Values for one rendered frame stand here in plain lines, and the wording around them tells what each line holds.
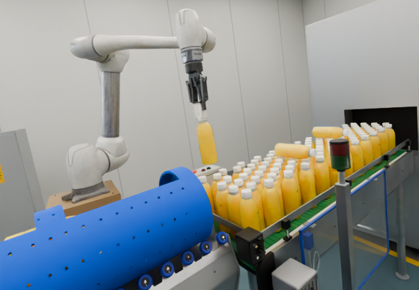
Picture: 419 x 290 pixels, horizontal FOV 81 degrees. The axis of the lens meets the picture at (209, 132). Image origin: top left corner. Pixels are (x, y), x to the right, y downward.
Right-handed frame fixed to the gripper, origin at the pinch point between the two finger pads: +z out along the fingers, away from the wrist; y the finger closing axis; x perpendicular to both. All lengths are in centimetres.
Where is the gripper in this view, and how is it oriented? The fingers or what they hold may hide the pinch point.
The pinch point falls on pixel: (200, 111)
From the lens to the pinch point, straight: 106.6
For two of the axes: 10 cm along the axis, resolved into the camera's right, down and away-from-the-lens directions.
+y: 5.9, 0.3, -8.1
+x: 8.0, -1.9, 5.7
